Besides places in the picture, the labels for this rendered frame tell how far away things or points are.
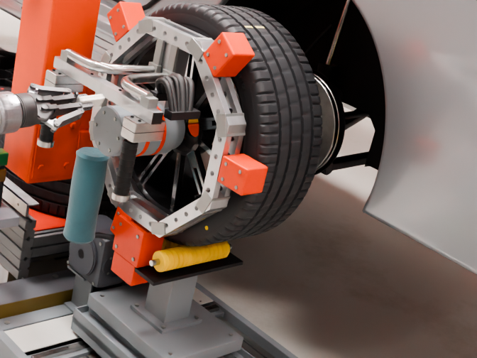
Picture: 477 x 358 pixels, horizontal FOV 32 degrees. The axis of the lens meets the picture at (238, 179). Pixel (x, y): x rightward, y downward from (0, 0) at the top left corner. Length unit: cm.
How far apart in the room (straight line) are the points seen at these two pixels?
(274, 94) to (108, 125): 42
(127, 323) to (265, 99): 85
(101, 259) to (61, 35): 69
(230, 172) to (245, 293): 136
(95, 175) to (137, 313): 51
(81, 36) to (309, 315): 144
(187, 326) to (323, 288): 108
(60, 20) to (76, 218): 56
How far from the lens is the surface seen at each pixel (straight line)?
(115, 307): 257
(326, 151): 247
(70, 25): 244
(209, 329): 256
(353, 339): 320
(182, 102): 195
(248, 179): 196
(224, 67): 199
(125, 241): 232
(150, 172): 238
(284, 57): 215
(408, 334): 336
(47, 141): 222
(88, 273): 262
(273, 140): 204
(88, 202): 228
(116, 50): 231
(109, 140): 210
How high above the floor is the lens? 153
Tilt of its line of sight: 20 degrees down
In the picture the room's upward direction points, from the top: 13 degrees clockwise
